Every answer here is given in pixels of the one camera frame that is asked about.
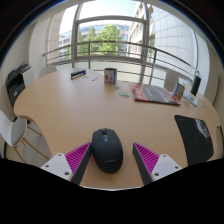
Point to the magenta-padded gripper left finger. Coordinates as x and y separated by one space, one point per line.
60 165

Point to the black and grey printer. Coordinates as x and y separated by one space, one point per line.
15 85

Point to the black computer mouse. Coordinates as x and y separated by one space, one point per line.
107 153

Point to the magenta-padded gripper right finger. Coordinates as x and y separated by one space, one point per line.
163 165

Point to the red and dark magazine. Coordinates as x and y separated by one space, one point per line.
153 94

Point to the black cylinder speaker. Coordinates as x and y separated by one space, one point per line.
196 85

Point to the black printed mouse pad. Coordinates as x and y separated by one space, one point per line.
195 140

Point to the white mug with red print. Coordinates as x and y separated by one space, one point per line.
110 76

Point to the grey metal railing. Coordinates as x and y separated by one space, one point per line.
89 53

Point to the white chair with wooden legs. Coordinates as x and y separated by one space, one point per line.
11 130

